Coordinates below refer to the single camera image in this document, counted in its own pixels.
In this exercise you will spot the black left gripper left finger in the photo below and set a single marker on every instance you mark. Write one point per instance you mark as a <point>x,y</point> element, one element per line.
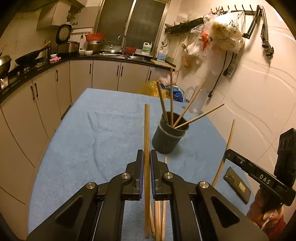
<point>95,212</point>

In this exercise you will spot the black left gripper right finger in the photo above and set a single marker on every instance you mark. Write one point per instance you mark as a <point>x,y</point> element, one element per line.
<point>199,211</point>

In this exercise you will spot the kitchen faucet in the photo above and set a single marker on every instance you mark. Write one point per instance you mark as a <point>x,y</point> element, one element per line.
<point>122,37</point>

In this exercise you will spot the right hand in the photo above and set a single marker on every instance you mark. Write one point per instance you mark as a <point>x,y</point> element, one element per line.
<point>271,222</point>

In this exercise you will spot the black smartphone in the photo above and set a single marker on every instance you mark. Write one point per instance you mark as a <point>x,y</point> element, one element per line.
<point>238,185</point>

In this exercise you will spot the blue table cloth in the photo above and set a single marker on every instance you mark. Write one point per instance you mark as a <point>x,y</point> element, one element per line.
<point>100,134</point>

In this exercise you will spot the dark cylindrical utensil holder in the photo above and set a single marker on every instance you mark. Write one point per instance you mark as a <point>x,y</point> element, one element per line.
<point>166,138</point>

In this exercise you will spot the wooden chopstick in holder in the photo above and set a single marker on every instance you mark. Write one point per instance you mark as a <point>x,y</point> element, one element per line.
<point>194,95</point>
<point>199,117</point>
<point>171,98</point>
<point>162,103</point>

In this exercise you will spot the yellow plastic bag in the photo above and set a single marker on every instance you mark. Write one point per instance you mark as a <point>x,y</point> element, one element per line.
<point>151,89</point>

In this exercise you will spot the wooden cutting board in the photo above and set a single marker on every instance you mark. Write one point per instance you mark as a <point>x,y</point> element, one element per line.
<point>163,64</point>

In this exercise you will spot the blue label bottle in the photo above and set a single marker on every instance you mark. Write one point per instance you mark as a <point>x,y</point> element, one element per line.
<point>162,54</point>

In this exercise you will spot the large hanging plastic bag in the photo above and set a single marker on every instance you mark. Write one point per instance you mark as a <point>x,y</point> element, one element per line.
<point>226,30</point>

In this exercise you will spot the rice cooker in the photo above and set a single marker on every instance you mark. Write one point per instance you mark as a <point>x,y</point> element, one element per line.
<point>66,47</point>

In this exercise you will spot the white detergent bottle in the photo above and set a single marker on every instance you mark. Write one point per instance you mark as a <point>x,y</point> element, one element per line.
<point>147,48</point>

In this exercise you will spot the red basin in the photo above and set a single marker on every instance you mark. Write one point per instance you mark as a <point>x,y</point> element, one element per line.
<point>95,37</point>

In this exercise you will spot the steel pot with lid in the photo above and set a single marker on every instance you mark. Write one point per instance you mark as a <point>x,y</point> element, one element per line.
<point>5,64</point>

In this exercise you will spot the black wok with handle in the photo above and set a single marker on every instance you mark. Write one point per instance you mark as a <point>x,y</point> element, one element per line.
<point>30,57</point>

